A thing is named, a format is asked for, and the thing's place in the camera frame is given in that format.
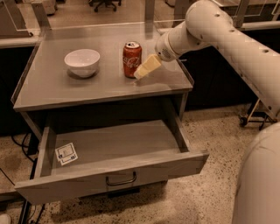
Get yellow wheeled cart frame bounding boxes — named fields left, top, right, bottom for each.
left=239, top=99, right=277, bottom=130

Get white ceramic bowl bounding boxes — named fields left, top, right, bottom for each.
left=64, top=49, right=101, bottom=78

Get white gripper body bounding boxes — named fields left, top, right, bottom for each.
left=155, top=32, right=177, bottom=62

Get black office chair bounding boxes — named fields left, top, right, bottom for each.
left=87, top=0, right=122, bottom=12

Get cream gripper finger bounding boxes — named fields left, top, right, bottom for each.
left=134, top=54, right=162, bottom=80

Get black floor cables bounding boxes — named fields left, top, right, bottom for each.
left=10, top=132, right=38, bottom=163

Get white tag sticker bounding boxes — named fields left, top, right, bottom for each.
left=55, top=143, right=78, bottom=165

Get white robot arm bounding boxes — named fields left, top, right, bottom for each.
left=134, top=0, right=280, bottom=224

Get white counter rail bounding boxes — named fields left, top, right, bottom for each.
left=159, top=19, right=280, bottom=39

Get grey metal cabinet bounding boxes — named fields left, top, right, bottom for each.
left=13, top=22, right=193, bottom=137

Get open grey top drawer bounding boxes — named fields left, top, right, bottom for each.
left=15, top=114, right=209, bottom=205

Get red coke can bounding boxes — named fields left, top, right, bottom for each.
left=122, top=41, right=142, bottom=78

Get black drawer handle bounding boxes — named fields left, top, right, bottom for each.
left=105, top=171, right=137, bottom=186

